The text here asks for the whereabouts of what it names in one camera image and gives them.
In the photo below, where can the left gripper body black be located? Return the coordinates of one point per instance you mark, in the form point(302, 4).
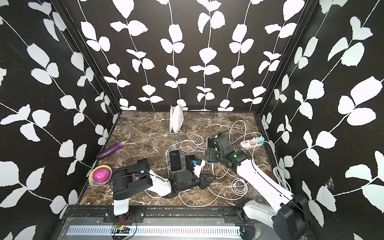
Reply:
point(199, 183)

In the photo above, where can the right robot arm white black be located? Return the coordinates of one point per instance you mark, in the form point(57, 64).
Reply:
point(286, 213)

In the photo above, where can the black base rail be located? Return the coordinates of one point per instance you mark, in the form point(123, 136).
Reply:
point(231, 215)

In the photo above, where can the colourful bowl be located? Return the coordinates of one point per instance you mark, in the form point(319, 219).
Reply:
point(94, 183)

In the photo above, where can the white perforated cable duct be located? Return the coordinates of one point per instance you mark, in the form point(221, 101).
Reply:
point(157, 231)

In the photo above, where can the white plate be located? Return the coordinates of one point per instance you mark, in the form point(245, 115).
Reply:
point(177, 119)
point(171, 118)

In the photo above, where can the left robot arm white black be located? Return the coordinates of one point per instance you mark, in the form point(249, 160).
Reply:
point(133, 179)

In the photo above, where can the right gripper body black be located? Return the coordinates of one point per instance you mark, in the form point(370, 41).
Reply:
point(215, 156)

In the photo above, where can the white plate front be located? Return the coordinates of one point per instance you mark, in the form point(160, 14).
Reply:
point(177, 119)

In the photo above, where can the white power strip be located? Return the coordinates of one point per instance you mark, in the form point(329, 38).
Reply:
point(253, 143)

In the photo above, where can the white plate rear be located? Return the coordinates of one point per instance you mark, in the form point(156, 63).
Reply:
point(171, 118)

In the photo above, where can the clear plate rack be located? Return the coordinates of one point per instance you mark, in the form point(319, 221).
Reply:
point(175, 134)

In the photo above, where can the purple eggplant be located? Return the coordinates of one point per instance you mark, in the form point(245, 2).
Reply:
point(110, 150)

